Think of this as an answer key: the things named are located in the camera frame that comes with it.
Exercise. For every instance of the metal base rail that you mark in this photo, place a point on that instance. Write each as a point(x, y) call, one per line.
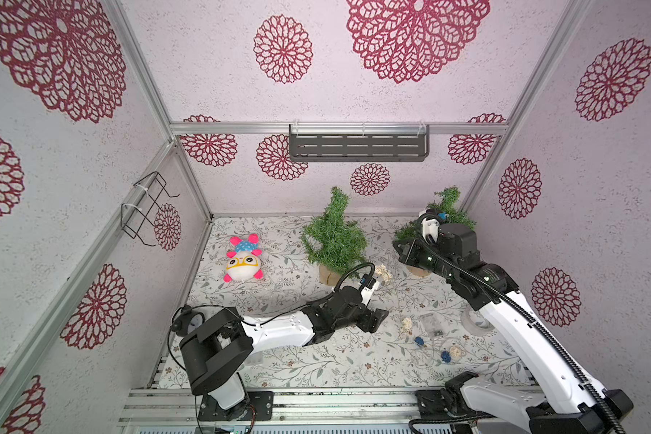
point(293, 410)

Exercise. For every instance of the left small green christmas tree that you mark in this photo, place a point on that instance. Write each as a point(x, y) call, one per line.
point(332, 243)

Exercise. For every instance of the white pink plush toy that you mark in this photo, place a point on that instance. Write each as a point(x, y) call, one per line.
point(244, 259)

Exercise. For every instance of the clear tape roll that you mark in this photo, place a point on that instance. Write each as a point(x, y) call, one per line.
point(475, 323)

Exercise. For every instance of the grey wall shelf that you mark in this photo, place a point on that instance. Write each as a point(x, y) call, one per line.
point(359, 144)

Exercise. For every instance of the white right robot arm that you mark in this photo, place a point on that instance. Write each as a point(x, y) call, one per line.
point(570, 400)

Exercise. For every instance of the small green christmas tree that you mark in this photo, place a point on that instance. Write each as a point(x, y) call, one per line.
point(332, 243)
point(447, 204)

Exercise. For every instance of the clear plastic battery box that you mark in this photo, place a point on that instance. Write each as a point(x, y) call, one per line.
point(433, 325)

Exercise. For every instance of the right small green christmas tree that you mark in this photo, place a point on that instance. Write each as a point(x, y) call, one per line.
point(447, 204)

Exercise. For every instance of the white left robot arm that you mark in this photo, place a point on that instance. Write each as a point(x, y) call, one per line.
point(215, 347)

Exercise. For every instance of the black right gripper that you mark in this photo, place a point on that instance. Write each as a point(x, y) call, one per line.
point(408, 253)

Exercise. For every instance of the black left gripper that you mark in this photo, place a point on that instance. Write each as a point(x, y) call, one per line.
point(373, 319)

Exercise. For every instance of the beige wicker light ball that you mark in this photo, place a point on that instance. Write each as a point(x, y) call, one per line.
point(407, 325)

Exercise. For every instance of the black wire wall rack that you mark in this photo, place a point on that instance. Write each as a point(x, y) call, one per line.
point(152, 219)

